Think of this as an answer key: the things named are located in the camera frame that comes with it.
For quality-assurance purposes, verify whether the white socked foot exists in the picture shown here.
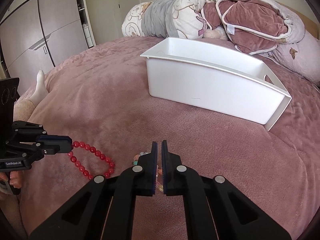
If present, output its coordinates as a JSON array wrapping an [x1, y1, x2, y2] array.
[[29, 70, 49, 107]]

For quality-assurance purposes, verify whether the mauve velvet folded quilt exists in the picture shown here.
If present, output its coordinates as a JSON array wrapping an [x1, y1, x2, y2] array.
[[201, 0, 305, 55]]

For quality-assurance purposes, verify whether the grey sliding wardrobe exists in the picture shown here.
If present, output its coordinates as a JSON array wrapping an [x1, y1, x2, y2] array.
[[1, 0, 96, 95]]

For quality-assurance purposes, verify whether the pink plush toy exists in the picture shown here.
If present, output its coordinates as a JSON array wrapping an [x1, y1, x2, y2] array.
[[203, 26, 228, 41]]

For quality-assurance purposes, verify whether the person's left hand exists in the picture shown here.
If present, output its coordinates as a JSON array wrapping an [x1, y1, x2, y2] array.
[[0, 171, 24, 189]]

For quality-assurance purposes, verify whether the wooden headboard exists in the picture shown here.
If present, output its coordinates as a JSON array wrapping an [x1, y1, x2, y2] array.
[[278, 2, 319, 38]]

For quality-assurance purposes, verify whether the lilac butterfly pillow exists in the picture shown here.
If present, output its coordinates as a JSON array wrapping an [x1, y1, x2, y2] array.
[[261, 30, 320, 86]]

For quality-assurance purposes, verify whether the bear print grey duvet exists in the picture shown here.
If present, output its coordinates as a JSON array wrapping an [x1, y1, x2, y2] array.
[[121, 0, 214, 40]]

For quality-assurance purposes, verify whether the pink plush bed blanket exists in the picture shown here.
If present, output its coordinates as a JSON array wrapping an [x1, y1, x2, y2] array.
[[29, 37, 319, 239]]

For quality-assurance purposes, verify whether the red bead bracelet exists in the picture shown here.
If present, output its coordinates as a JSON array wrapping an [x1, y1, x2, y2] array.
[[67, 141, 116, 181]]

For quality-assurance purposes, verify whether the colourful charm bracelet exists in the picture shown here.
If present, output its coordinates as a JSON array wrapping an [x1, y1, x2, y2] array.
[[132, 151, 151, 167]]

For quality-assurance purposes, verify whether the white plastic storage bin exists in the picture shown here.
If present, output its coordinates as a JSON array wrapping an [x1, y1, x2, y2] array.
[[141, 37, 292, 130]]

